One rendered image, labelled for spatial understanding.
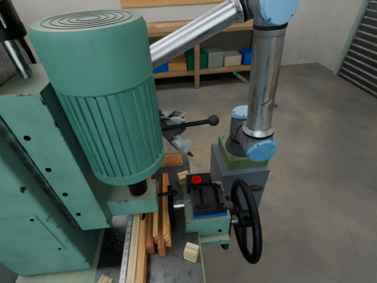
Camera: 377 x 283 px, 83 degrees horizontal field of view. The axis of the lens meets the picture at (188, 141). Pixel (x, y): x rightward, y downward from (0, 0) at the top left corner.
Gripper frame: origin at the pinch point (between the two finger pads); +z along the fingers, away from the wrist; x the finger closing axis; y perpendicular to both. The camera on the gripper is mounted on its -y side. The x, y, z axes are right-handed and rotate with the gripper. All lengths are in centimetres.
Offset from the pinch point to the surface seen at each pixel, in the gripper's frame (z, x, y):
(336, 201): 39, 126, 104
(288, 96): -68, 132, 246
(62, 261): -10, 16, -47
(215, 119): 5.6, -5.8, 7.5
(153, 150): 9.0, -14.1, -16.3
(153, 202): 3.6, 6.7, -19.8
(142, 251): 8.2, 13.4, -29.8
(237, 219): 17.4, 29.3, 0.3
